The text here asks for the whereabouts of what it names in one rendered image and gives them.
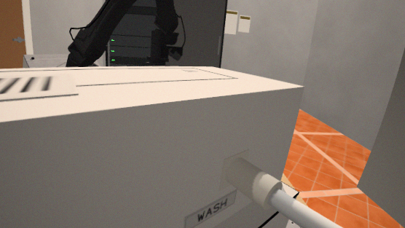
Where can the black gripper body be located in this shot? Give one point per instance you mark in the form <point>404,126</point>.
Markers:
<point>155,56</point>

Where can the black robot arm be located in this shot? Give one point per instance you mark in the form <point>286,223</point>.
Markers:
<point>90,43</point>

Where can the white cylinder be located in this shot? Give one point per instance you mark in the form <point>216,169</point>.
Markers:
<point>297,212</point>

